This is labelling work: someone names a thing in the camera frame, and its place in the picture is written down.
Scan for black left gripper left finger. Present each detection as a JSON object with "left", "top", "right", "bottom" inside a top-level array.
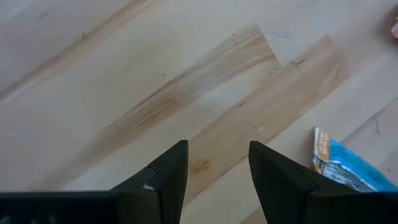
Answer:
[{"left": 111, "top": 139, "right": 189, "bottom": 224}]

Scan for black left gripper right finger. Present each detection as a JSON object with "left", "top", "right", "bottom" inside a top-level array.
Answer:
[{"left": 248, "top": 140, "right": 355, "bottom": 224}]

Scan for blue granola bar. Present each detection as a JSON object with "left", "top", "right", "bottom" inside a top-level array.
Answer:
[{"left": 312, "top": 126, "right": 398, "bottom": 192}]

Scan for orange granola bar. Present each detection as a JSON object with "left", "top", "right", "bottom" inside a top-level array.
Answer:
[{"left": 390, "top": 14, "right": 398, "bottom": 40}]

